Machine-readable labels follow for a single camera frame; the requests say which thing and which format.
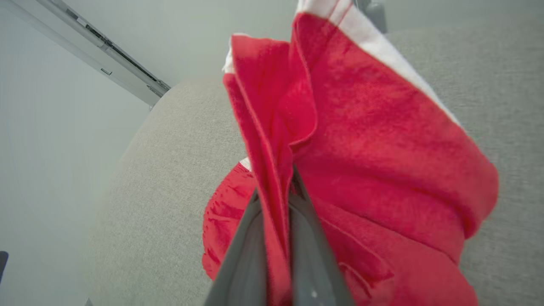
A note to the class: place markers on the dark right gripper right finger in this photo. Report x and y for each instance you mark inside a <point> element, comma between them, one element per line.
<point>312,263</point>

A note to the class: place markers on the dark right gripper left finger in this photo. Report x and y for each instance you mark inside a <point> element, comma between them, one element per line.
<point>242,276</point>

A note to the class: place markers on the red white number jersey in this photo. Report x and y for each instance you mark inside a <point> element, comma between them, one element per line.
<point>361,127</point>

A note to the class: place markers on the red white shorts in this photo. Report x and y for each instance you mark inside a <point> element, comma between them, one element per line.
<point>223,221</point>

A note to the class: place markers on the dark blue rounded object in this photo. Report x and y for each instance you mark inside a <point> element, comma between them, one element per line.
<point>3,265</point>

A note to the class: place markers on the grey partition post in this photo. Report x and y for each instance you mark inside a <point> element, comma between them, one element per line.
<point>376,15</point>

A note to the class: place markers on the grey aluminium wall rail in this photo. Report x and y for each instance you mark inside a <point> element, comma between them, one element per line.
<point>102,55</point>

